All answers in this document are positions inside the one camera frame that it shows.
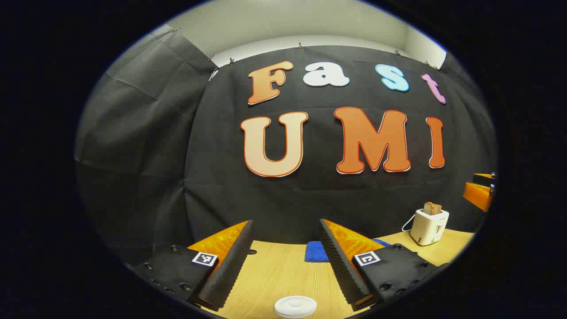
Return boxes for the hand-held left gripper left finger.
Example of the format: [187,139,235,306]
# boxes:
[133,220,256,311]

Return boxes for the white toaster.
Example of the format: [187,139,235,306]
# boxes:
[410,208,450,246]

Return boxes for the blue folded towel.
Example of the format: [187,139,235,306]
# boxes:
[305,239,391,263]

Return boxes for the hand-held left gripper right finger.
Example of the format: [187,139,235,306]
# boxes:
[319,218,443,311]

